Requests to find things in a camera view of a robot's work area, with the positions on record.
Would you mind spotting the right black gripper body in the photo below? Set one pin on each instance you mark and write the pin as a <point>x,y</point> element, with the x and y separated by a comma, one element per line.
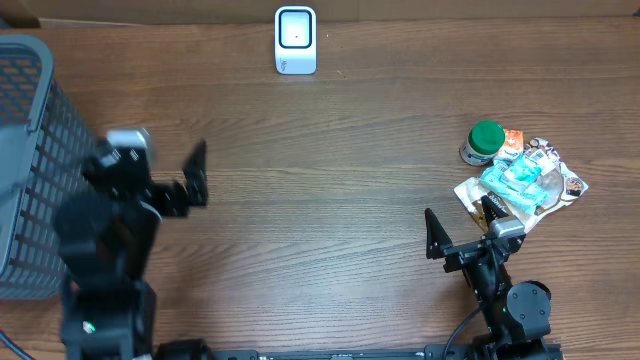
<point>462,257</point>

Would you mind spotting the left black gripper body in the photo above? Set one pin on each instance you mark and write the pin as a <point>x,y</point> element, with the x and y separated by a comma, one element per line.
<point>172,202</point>

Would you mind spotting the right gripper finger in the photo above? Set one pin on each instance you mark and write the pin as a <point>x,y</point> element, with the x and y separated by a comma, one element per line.
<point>437,237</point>
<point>493,208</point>

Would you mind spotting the teal wipes pack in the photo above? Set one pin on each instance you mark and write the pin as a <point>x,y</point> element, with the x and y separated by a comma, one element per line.
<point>526,200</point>

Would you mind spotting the blue white package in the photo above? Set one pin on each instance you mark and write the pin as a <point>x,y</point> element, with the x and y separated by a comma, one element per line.
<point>522,172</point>

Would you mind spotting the green lid jar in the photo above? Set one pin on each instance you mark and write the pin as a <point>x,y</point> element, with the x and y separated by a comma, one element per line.
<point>482,143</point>

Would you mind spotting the orange tissue pack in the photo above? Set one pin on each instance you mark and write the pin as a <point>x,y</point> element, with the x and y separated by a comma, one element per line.
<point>512,147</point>

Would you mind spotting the beige paper pouch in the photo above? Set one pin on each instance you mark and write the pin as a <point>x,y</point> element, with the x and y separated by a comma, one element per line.
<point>564,186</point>

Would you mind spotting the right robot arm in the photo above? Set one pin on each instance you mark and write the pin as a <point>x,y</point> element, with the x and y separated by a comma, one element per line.
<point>511,320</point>

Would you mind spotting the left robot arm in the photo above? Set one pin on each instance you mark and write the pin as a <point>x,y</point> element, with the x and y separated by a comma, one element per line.
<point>106,234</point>

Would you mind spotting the white barcode scanner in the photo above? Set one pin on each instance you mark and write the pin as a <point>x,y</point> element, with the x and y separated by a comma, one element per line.
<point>295,40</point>

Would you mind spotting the grey plastic mesh basket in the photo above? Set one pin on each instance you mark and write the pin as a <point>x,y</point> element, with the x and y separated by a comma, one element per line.
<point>43,140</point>

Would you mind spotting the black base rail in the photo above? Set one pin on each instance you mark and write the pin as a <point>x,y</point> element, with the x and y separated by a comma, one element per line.
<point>198,349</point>

